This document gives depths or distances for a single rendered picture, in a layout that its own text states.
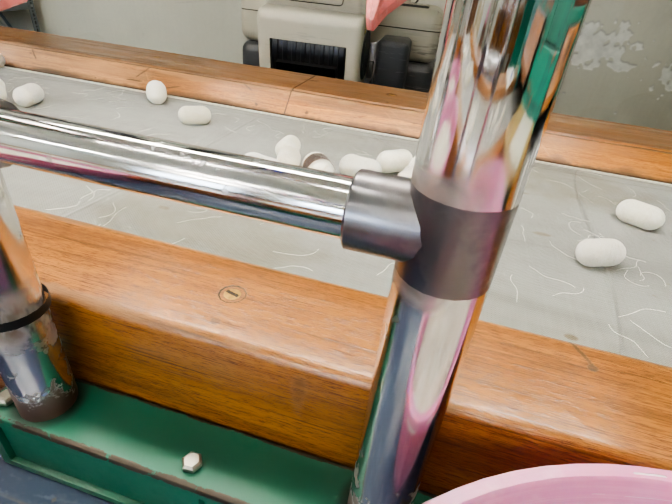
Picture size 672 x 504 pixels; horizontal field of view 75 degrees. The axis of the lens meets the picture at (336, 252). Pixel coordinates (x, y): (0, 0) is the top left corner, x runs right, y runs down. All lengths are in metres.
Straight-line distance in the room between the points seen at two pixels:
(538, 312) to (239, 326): 0.16
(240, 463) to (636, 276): 0.26
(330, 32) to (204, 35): 1.77
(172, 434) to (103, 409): 0.03
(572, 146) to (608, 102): 2.10
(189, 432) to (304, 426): 0.05
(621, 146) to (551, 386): 0.37
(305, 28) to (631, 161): 0.68
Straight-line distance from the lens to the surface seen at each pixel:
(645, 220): 0.40
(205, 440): 0.21
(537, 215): 0.37
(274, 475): 0.20
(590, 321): 0.28
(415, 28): 1.26
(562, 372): 0.20
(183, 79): 0.59
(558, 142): 0.51
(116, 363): 0.22
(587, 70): 2.54
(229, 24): 2.65
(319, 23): 0.99
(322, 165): 0.34
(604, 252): 0.32
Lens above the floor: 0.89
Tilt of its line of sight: 33 degrees down
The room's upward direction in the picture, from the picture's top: 6 degrees clockwise
